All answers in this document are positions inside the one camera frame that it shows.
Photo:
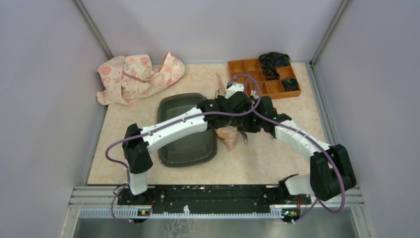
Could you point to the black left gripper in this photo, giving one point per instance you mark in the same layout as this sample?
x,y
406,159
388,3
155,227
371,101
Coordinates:
x,y
236,120

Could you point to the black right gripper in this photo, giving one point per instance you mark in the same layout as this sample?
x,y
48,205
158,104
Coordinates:
x,y
246,127

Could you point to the pink cat litter bag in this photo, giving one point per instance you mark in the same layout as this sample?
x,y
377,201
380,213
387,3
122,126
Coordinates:
x,y
229,134

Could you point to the dark grey litter box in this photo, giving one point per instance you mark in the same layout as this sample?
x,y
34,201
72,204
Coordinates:
x,y
190,150

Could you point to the grey metal litter scoop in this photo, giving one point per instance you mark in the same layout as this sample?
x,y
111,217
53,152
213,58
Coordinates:
x,y
244,136

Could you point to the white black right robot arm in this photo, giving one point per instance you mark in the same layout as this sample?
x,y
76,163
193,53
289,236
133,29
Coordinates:
x,y
331,171

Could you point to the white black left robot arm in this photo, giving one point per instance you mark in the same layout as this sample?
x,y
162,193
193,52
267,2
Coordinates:
x,y
139,143

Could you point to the orange wooden compartment organizer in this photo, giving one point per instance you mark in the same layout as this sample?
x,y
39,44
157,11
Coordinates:
x,y
278,82

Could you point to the orange black rolled tie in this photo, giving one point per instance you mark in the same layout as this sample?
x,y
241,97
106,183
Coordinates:
x,y
270,74

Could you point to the pink floral cloth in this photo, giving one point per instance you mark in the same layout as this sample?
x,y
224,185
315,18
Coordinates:
x,y
127,79

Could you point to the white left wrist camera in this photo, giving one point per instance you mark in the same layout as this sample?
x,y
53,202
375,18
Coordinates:
x,y
233,88

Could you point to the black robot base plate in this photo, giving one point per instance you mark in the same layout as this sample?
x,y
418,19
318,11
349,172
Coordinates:
x,y
212,199

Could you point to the aluminium front frame rail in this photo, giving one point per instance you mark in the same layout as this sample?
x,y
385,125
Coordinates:
x,y
101,202

